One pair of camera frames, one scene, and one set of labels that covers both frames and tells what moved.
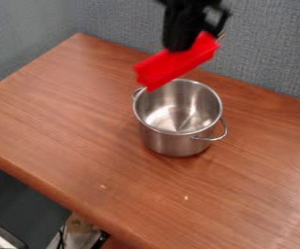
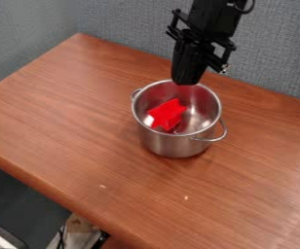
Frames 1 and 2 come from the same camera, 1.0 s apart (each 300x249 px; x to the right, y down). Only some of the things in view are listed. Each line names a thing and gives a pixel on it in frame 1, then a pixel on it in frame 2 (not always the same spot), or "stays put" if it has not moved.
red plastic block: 169,65 -> 169,114
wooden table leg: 78,234 stays put
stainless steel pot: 179,117 stays put
